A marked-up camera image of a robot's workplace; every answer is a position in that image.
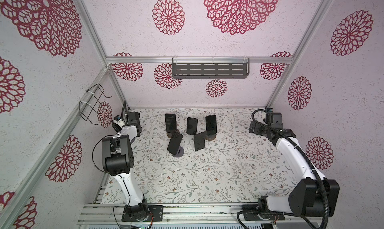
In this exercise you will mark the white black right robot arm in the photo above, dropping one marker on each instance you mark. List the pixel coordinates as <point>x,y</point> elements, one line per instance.
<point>314,195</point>

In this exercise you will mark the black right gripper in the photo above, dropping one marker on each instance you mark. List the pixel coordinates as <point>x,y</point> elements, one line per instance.
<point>256,130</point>

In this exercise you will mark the black smartphone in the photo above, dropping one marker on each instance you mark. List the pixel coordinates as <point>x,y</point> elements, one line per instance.
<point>199,141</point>
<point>211,125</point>
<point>174,144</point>
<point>171,123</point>
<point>192,124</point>

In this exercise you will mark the black wire wall basket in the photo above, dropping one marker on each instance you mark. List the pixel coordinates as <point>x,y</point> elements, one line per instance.
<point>87,107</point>

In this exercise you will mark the grey slotted wall shelf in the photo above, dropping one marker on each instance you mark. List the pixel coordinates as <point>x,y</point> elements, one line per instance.
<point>210,70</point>

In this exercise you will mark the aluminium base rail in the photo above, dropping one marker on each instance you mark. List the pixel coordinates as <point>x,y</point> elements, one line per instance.
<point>207,216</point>

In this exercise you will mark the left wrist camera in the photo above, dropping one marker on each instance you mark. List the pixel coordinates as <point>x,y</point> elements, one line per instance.
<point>118,123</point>

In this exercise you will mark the grey round stand front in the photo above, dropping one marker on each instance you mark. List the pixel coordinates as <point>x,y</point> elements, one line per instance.
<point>180,153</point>

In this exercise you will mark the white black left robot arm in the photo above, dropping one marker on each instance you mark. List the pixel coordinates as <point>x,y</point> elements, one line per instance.
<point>118,162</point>

